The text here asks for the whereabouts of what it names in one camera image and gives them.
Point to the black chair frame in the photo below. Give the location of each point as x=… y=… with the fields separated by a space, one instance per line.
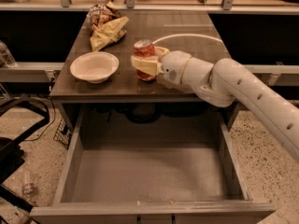
x=10 y=152

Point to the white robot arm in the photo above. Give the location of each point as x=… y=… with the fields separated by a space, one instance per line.
x=223 y=82

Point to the brown chip bag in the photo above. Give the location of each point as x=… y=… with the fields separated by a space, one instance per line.
x=101 y=14

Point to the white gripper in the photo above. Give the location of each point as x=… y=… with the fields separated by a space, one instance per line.
x=173 y=65

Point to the plastic bottle on floor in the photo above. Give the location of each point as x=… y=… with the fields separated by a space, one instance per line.
x=28 y=186

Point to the white paper bowl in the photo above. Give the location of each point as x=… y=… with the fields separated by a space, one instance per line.
x=94 y=67

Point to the open grey drawer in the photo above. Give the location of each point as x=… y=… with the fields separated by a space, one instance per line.
x=172 y=171

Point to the red coke can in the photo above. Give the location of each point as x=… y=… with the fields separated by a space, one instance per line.
x=144 y=48

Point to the clear plastic bottle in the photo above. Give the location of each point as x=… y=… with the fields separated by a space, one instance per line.
x=6 y=58

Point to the yellow chip bag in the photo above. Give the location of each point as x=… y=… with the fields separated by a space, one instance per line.
x=108 y=33

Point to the black wire basket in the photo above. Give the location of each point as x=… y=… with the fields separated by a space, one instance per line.
x=62 y=134

